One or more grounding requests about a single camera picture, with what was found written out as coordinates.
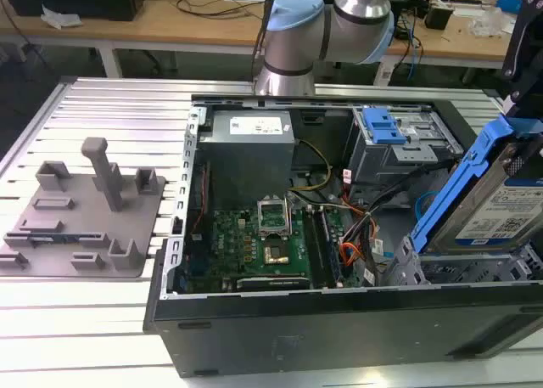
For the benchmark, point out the hard disk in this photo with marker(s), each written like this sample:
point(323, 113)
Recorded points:
point(500, 209)

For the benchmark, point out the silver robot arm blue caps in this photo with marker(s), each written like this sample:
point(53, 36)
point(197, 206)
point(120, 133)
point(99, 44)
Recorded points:
point(288, 44)

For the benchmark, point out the metal disk bay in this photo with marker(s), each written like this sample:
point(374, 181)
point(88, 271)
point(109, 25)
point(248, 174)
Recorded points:
point(462, 269)

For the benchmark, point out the black RAM slot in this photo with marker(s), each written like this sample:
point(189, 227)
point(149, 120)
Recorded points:
point(326, 241)
point(332, 243)
point(311, 243)
point(318, 245)

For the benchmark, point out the clear plastic bag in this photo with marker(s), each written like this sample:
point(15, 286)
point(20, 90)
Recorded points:
point(490, 23)

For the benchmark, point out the blue cardboard box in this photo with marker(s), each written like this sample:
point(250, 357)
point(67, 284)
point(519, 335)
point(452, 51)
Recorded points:
point(509, 1)

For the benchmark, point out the small black container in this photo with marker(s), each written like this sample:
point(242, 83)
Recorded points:
point(437, 16)

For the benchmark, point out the metal drive cage blue latch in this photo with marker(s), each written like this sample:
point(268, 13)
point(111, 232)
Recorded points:
point(384, 127)

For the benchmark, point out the grey power supply unit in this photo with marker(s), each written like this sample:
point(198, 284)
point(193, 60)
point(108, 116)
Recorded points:
point(246, 163)

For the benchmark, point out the CPU socket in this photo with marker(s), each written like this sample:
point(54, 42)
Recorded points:
point(276, 254)

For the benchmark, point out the wooden desk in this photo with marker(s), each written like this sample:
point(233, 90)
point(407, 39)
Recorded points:
point(191, 31)

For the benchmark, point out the black graphics card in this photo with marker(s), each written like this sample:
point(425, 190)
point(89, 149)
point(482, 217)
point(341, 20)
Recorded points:
point(271, 283)

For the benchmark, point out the green motherboard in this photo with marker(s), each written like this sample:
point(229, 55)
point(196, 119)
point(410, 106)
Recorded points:
point(237, 243)

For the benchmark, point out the black PC case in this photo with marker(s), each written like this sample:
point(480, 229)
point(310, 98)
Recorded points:
point(297, 341)

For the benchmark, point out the crumpled white paper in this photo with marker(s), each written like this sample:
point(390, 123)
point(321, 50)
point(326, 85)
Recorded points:
point(61, 18)

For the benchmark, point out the grey parts rack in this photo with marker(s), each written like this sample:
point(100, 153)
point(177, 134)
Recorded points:
point(85, 222)

